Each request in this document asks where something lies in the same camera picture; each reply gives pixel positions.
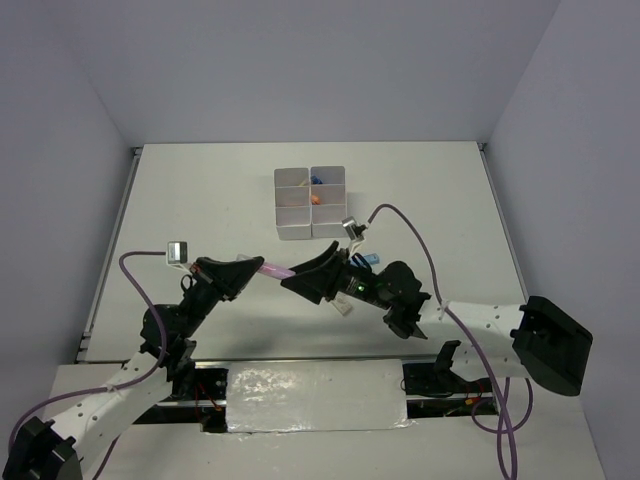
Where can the blue correction tape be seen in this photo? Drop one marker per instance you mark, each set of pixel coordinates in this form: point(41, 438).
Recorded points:
point(370, 259)

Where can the silver foil panel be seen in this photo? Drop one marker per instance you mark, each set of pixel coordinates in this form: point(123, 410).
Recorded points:
point(315, 396)

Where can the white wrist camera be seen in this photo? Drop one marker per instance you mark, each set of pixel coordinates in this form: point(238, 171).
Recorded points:
point(355, 232)
point(177, 256)

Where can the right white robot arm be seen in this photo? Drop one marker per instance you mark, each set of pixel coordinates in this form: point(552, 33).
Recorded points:
point(536, 340)

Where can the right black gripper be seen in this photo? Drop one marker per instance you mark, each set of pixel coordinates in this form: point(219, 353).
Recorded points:
point(322, 281)

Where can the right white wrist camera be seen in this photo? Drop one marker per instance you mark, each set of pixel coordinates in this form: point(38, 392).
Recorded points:
point(355, 232)

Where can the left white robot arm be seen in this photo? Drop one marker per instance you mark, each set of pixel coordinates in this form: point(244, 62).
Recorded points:
point(72, 434)

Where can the left white divided container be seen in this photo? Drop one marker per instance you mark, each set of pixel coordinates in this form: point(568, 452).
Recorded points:
point(292, 204)

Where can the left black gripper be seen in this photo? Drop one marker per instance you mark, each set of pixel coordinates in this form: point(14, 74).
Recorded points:
point(225, 279)

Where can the white eraser box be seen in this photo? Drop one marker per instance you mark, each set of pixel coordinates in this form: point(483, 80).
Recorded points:
point(342, 305)

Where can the pink highlighter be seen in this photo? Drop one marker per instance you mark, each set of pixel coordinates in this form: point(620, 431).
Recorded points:
point(275, 271)

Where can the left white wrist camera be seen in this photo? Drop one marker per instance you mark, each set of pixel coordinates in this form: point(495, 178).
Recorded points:
point(177, 256)

